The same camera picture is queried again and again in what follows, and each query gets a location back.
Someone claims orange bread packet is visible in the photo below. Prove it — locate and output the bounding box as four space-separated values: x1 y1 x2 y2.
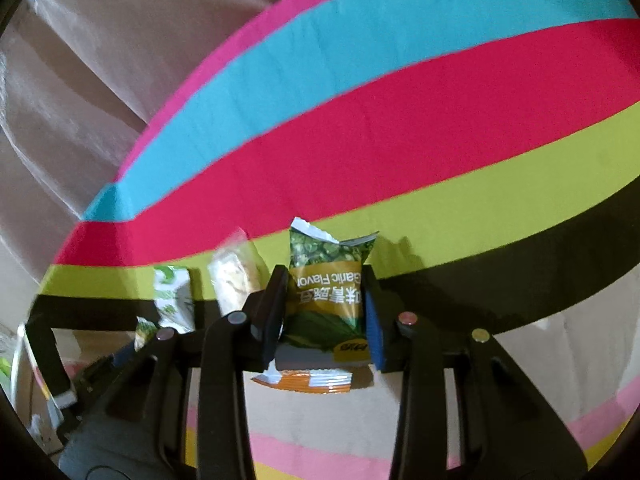
250 367 352 395

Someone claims dark green pea packet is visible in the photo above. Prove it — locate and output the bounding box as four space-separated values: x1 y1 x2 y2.
277 217 380 367

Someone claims clear pink cookie packet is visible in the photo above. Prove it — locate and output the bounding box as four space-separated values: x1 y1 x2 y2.
207 227 269 319

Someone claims green white snack packet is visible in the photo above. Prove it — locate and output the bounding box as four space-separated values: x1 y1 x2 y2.
152 264 195 335
134 316 159 352

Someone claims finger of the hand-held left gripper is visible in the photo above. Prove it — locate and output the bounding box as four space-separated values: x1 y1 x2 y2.
72 350 137 414

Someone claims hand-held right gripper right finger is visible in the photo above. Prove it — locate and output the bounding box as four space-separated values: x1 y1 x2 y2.
362 264 587 480

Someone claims striped multicolour tablecloth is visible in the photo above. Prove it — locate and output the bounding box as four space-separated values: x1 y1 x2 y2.
25 0 640 480

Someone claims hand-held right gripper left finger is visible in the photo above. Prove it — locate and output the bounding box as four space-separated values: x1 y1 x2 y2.
59 264 291 480

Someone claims beige curtain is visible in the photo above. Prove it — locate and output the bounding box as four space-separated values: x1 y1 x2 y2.
0 0 436 321

